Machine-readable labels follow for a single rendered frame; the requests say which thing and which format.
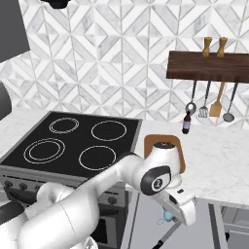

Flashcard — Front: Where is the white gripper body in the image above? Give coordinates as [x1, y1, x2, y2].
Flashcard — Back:
[155, 194, 197, 227]

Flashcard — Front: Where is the brown wooden cutting board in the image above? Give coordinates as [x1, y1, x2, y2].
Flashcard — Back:
[143, 133, 187, 173]

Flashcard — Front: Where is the grey cupboard door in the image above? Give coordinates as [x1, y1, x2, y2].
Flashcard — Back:
[121, 191, 229, 249]

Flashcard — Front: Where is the grey drawer front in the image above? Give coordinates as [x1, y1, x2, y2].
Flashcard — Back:
[220, 204, 249, 249]

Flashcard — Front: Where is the dark brown labelled bottle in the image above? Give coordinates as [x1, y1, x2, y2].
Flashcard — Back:
[181, 111, 193, 135]

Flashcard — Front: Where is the hanging metal slotted spatula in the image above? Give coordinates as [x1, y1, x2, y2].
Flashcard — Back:
[197, 81, 212, 119]

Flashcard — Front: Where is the hanging metal ladle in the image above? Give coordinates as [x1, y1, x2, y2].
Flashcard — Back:
[222, 82, 239, 124]

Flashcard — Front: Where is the hanging metal spoon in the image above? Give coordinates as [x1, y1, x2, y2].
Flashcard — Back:
[185, 80, 198, 117]

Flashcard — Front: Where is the hanging wooden spatula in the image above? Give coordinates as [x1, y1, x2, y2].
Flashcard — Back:
[208, 81, 226, 118]

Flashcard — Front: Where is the black hob stove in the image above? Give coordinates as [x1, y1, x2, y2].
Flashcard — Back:
[0, 111, 144, 249]

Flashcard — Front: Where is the wooden salt shaker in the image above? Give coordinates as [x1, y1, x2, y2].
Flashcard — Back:
[202, 36, 213, 58]

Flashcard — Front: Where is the wooden pepper shaker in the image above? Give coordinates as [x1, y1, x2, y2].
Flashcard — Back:
[216, 36, 229, 58]

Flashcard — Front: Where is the dark grey rounded object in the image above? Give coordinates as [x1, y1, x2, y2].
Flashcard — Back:
[0, 81, 13, 122]

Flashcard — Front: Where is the black ceiling fixture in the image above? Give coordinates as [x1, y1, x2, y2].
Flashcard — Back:
[40, 0, 71, 10]

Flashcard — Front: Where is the grey range hood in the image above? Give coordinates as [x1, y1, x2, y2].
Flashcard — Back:
[0, 0, 31, 63]

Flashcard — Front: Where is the black cupboard door handle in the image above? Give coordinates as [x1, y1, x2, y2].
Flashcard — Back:
[151, 222, 183, 249]

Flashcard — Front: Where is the dark wooden wall shelf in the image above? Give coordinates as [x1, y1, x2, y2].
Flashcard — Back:
[165, 51, 249, 85]

